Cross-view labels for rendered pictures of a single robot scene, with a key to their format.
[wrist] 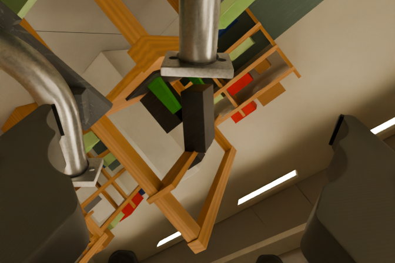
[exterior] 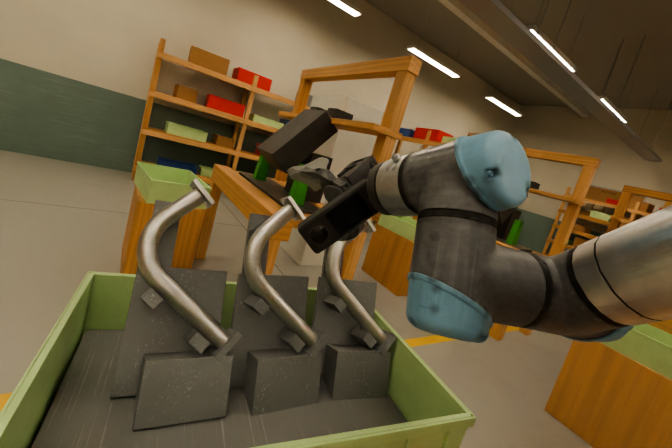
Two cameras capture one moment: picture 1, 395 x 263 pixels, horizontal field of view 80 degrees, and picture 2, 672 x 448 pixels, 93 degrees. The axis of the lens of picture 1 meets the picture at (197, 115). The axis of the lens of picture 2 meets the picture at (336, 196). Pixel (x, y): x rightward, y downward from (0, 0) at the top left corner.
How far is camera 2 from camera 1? 45 cm
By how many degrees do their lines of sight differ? 15
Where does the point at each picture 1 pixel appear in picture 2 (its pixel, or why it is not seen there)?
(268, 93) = (210, 64)
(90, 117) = not seen: hidden behind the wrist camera
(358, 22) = (34, 6)
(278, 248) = not seen: outside the picture
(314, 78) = (149, 17)
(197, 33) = (286, 217)
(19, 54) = (330, 263)
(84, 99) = not seen: hidden behind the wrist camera
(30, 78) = (335, 256)
